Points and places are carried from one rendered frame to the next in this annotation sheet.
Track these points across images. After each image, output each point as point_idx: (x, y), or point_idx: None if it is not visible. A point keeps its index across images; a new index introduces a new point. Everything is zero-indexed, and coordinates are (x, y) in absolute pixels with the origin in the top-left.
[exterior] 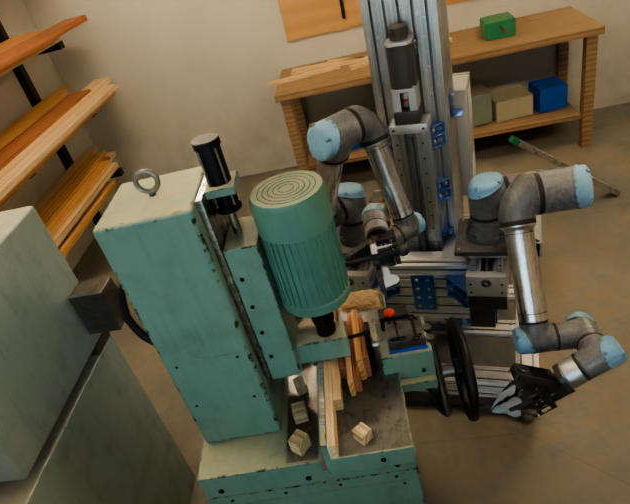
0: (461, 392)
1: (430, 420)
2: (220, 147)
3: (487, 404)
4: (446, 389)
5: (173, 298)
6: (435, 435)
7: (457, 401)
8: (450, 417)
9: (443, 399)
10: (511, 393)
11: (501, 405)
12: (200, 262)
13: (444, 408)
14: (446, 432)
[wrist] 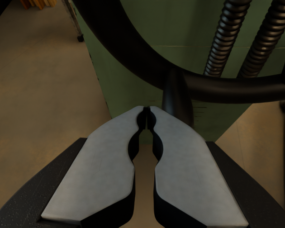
0: (248, 78)
1: (268, 167)
2: None
3: (173, 100)
4: (237, 2)
5: None
6: (251, 168)
7: None
8: (274, 188)
9: (216, 26)
10: (169, 177)
11: (129, 120)
12: None
13: (208, 57)
14: (255, 179)
